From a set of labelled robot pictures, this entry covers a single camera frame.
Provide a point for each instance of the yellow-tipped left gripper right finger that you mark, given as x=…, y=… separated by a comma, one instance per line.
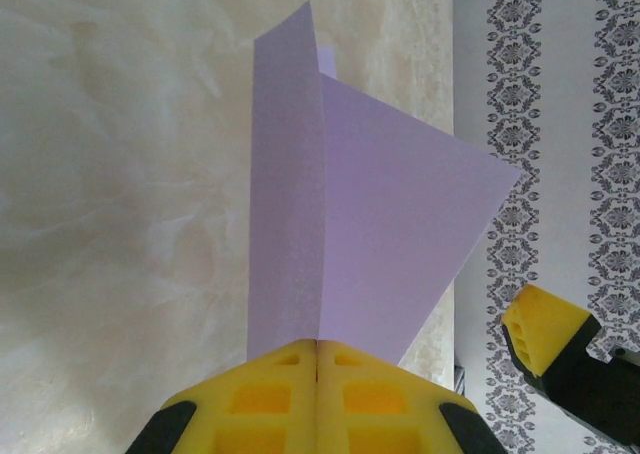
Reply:
x=385, y=414

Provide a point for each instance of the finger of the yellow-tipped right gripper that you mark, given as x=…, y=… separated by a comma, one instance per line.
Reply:
x=565, y=359

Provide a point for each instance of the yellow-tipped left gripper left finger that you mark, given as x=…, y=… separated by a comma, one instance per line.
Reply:
x=250, y=414

